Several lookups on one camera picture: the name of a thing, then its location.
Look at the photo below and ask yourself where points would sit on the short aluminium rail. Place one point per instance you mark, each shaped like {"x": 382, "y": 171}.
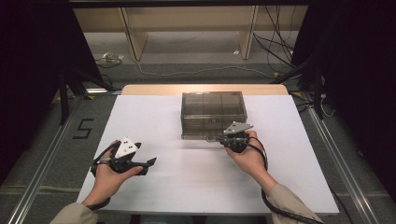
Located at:
{"x": 99, "y": 90}

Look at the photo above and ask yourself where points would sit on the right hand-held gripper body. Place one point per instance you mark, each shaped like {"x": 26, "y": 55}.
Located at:
{"x": 236, "y": 128}

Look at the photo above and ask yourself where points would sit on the black curtain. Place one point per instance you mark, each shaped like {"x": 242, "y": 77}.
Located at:
{"x": 25, "y": 62}
{"x": 358, "y": 62}

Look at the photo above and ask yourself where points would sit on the small white paper scrap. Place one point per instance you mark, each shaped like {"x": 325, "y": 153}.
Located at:
{"x": 236, "y": 52}

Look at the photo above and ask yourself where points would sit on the long aluminium rail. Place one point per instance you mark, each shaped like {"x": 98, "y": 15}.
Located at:
{"x": 37, "y": 183}
{"x": 345, "y": 174}

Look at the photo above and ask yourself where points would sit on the person's left hand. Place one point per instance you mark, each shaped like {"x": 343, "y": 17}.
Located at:
{"x": 107, "y": 183}

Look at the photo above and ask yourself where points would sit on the person's right hand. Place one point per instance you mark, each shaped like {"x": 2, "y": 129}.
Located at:
{"x": 252, "y": 163}

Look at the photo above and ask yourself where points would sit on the smoky transparent drawer cabinet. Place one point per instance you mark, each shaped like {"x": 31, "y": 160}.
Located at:
{"x": 202, "y": 102}

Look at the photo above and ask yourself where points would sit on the black tripod stand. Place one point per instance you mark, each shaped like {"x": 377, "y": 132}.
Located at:
{"x": 317, "y": 93}
{"x": 63, "y": 102}

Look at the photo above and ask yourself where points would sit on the white paper sheet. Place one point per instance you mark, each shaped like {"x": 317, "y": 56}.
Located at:
{"x": 186, "y": 180}

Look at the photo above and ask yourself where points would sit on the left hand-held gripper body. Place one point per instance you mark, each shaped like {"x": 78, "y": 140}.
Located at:
{"x": 125, "y": 149}

